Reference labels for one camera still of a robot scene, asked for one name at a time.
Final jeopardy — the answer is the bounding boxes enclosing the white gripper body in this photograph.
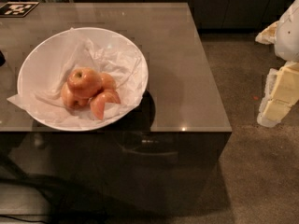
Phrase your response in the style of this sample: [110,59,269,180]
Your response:
[274,0,299,62]

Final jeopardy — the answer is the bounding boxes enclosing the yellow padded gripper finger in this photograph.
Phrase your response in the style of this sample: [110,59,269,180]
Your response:
[257,62,299,128]

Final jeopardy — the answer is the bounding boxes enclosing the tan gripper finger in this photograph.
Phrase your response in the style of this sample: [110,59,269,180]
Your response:
[255,21,278,45]

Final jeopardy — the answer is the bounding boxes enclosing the orange-red apple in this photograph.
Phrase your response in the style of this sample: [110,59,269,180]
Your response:
[67,67,102,99]

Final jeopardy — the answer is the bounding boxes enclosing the back right apple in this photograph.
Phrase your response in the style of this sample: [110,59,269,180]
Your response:
[99,73,116,90]

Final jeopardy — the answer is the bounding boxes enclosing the front right apple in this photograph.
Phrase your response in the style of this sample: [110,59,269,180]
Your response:
[90,90,121,120]

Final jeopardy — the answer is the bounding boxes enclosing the left lower apple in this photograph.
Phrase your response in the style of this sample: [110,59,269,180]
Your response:
[61,83,89,109]

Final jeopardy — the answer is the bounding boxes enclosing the white bowl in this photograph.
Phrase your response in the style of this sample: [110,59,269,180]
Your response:
[16,26,149,133]

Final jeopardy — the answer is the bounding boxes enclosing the dark cabinet table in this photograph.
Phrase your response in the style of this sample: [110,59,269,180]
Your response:
[1,3,232,217]

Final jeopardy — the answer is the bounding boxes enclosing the white crumpled paper liner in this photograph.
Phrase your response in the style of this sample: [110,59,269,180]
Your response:
[7,27,150,130]

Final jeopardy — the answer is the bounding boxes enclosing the black white fiducial marker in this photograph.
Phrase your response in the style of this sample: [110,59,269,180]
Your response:
[0,2,38,18]

